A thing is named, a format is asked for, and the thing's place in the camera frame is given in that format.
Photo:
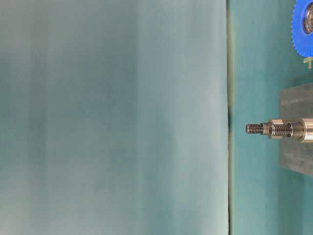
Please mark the large blue plastic gear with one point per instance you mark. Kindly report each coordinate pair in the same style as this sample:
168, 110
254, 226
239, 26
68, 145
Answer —
302, 27

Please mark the steel threaded shaft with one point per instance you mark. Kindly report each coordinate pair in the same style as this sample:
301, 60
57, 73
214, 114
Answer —
299, 129

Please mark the small yellow tape marker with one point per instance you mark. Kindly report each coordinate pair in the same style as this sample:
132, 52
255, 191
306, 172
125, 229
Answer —
309, 61

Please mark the grey metal base plate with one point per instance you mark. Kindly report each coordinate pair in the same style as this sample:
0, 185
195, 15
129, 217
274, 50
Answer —
296, 104

